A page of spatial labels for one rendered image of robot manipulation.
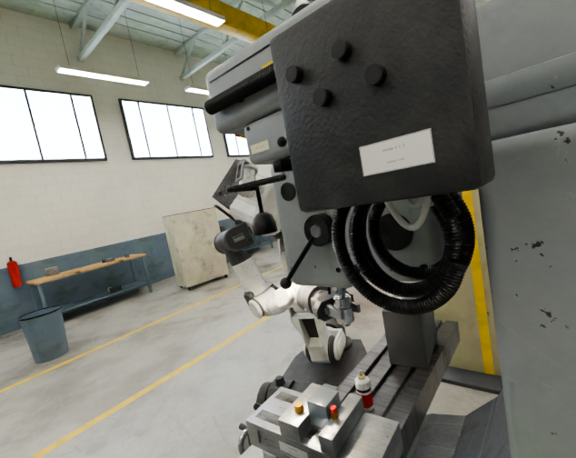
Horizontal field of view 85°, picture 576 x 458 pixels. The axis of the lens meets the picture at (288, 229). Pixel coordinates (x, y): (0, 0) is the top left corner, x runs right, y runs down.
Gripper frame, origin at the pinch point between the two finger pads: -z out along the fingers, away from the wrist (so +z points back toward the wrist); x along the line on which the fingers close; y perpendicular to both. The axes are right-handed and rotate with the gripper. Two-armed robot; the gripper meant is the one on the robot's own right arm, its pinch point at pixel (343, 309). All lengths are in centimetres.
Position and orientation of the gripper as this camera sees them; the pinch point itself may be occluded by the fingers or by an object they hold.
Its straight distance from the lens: 86.9
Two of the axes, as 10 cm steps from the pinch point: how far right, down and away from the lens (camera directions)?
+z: -4.7, -0.1, 8.8
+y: 1.8, 9.8, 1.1
